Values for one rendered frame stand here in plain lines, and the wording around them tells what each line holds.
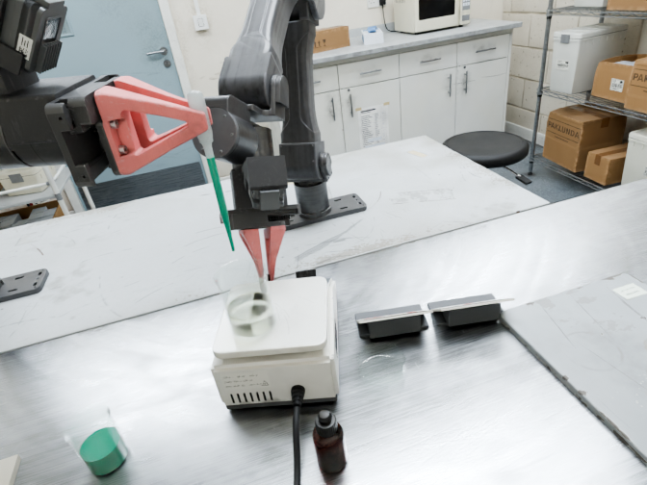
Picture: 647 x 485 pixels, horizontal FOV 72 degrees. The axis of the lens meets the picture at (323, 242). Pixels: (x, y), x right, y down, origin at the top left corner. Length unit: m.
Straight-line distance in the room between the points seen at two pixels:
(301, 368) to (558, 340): 0.30
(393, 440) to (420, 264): 0.31
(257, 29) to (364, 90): 2.36
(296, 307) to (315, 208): 0.37
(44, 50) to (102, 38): 2.93
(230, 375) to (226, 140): 0.26
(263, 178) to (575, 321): 0.41
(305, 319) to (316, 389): 0.07
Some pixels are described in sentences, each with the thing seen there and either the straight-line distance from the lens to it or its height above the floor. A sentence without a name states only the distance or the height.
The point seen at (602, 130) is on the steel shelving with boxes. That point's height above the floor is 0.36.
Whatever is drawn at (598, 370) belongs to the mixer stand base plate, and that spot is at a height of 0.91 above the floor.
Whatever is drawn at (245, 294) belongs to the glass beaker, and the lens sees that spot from 0.44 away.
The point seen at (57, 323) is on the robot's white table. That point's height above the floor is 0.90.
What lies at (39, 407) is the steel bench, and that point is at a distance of 0.66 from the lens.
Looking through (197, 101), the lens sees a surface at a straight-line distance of 0.38.
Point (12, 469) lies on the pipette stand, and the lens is 0.60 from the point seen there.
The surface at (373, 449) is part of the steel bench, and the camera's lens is 0.48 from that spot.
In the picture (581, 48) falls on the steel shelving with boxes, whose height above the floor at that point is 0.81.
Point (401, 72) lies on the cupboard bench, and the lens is 3.08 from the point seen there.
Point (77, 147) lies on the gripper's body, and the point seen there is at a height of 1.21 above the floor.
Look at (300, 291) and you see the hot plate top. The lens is 0.53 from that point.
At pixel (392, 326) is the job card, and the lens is 0.57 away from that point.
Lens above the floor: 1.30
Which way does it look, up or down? 31 degrees down
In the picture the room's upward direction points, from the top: 8 degrees counter-clockwise
